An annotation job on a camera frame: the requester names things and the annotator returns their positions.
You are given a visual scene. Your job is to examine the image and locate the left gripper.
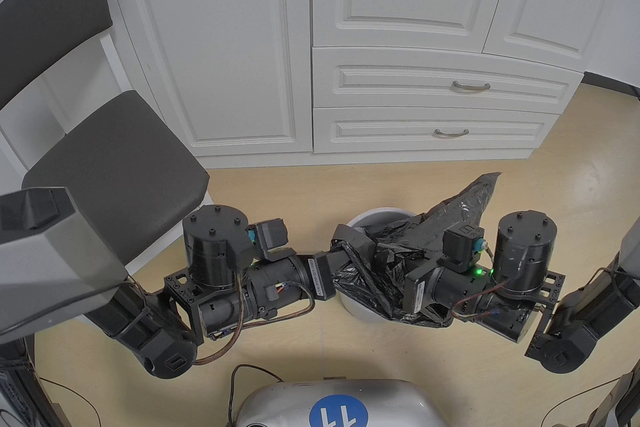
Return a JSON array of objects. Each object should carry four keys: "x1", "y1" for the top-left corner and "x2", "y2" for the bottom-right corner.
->
[{"x1": 248, "y1": 224, "x2": 377, "y2": 320}]

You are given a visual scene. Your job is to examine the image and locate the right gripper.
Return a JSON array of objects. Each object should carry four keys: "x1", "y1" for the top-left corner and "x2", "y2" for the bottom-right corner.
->
[{"x1": 376, "y1": 240, "x2": 493, "y2": 316}]

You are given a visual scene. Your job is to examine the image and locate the black plastic bag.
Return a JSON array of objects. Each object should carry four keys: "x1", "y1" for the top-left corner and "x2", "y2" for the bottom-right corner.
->
[{"x1": 330, "y1": 172, "x2": 502, "y2": 329}]

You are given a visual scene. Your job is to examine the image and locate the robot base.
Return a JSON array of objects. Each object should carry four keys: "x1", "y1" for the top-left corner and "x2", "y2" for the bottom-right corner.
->
[{"x1": 235, "y1": 379, "x2": 451, "y2": 427}]

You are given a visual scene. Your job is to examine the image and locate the white trash bin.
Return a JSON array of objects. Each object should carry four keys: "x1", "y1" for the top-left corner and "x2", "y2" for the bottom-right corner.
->
[{"x1": 334, "y1": 207, "x2": 426, "y2": 324}]

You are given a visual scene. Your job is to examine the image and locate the white wardrobe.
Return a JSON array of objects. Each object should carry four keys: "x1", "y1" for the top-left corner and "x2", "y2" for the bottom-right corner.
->
[{"x1": 75, "y1": 0, "x2": 623, "y2": 170}]

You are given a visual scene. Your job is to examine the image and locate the white chair grey cushions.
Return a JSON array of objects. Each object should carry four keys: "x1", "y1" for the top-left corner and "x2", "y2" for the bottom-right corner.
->
[{"x1": 0, "y1": 0, "x2": 211, "y2": 277}]

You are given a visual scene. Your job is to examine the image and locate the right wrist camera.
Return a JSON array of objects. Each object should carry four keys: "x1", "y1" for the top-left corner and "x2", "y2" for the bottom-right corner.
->
[{"x1": 444, "y1": 224, "x2": 486, "y2": 267}]

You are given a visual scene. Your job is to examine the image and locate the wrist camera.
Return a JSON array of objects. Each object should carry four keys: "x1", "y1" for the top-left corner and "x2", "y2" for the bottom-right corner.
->
[
  {"x1": 247, "y1": 217, "x2": 292, "y2": 264},
  {"x1": 444, "y1": 224, "x2": 486, "y2": 267}
]

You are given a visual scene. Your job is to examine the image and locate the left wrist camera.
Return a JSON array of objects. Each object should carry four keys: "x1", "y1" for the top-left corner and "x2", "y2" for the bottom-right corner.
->
[{"x1": 247, "y1": 217, "x2": 292, "y2": 264}]

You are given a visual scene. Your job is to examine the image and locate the thin black cable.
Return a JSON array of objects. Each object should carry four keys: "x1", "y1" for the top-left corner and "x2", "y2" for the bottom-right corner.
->
[
  {"x1": 37, "y1": 376, "x2": 101, "y2": 427},
  {"x1": 542, "y1": 374, "x2": 640, "y2": 427}
]

